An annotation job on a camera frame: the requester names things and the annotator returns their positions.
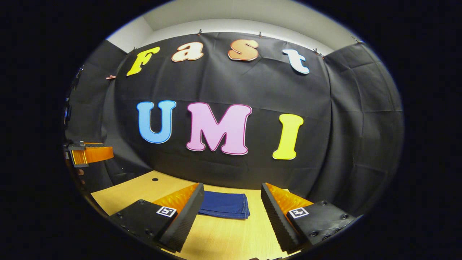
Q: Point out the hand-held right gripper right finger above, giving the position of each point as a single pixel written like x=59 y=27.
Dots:
x=276 y=216

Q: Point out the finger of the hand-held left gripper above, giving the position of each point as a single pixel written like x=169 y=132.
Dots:
x=95 y=154

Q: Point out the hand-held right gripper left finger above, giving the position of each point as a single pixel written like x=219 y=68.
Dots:
x=187 y=216

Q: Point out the blue jeans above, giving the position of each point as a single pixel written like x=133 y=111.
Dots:
x=224 y=205

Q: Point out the black backdrop cloth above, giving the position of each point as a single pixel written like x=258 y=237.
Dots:
x=260 y=83

